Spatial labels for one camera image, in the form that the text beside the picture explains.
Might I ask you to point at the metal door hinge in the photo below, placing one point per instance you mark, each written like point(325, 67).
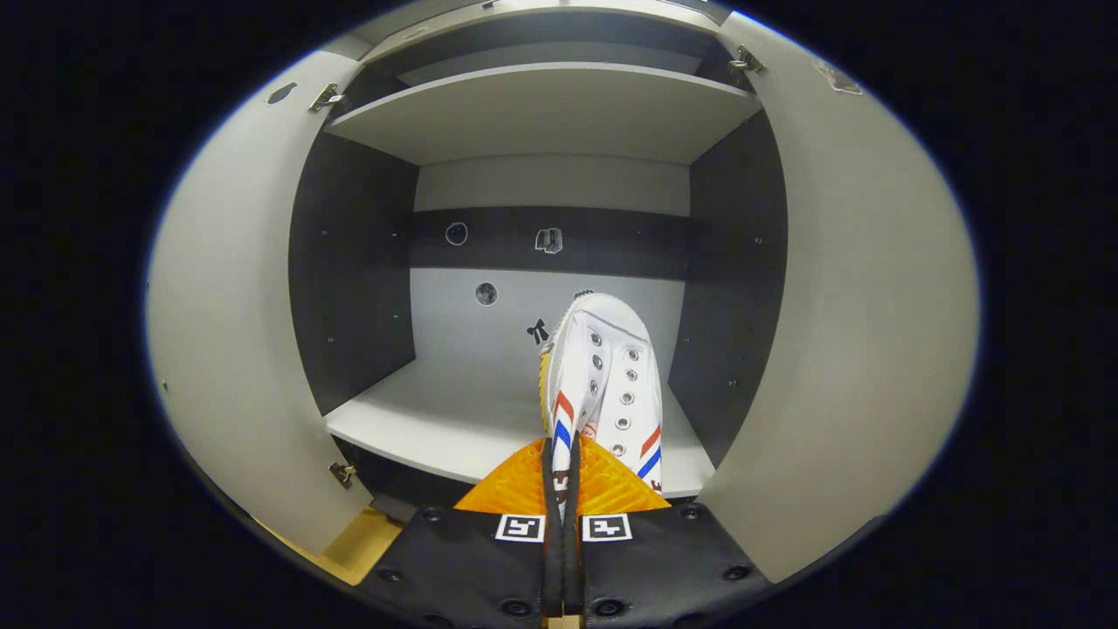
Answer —
point(342, 474)
point(325, 96)
point(747, 59)

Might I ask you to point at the grey shoe cabinet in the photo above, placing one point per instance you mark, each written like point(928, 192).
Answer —
point(541, 114)

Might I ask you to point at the white canvas shoe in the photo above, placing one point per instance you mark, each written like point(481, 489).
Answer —
point(611, 376)

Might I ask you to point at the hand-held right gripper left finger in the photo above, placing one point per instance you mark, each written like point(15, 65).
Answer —
point(463, 568)

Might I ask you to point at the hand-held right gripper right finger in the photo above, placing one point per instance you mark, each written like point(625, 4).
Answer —
point(664, 568)

